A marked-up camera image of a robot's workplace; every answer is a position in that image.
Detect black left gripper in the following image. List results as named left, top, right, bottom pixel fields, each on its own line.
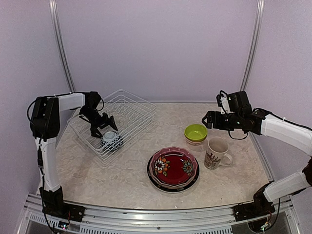
left=81, top=107, right=118, bottom=138

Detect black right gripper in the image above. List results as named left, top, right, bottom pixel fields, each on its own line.
left=203, top=110, right=243, bottom=131

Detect blue white patterned cup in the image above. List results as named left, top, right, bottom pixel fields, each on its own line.
left=100, top=131, right=123, bottom=152

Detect lime green bowl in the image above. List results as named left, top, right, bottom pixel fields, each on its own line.
left=184, top=124, right=207, bottom=142

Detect red white patterned bowl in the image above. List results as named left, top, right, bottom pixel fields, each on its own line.
left=185, top=137, right=205, bottom=146

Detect seashell print mug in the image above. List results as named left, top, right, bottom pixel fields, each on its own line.
left=204, top=136, right=234, bottom=170

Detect pink dotted scalloped plate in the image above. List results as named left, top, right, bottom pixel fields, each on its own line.
left=148, top=147, right=199, bottom=189

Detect black rimmed striped plate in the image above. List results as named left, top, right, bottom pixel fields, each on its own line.
left=147, top=158, right=199, bottom=193

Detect black wavy line bowl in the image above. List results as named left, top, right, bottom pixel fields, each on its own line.
left=151, top=151, right=195, bottom=186

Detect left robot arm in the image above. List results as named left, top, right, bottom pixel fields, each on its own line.
left=27, top=91, right=117, bottom=217

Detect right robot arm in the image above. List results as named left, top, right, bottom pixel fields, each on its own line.
left=202, top=91, right=312, bottom=216

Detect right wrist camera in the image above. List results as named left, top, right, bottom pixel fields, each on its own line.
left=216, top=90, right=230, bottom=114

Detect white wire dish rack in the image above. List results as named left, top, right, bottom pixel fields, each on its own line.
left=68, top=89, right=156, bottom=162

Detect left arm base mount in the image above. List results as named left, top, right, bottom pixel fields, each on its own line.
left=39, top=187, right=85, bottom=222

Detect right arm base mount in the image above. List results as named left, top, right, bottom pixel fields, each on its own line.
left=233, top=183, right=275, bottom=221

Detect aluminium front rail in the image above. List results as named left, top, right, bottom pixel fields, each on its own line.
left=24, top=194, right=299, bottom=234

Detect left aluminium corner post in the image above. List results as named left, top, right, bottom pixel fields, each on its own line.
left=49, top=0, right=76, bottom=92

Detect aluminium corner post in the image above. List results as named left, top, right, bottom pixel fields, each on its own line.
left=49, top=0, right=76, bottom=92
left=240, top=0, right=265, bottom=91

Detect right aluminium corner post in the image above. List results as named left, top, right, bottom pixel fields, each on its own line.
left=240, top=0, right=265, bottom=91

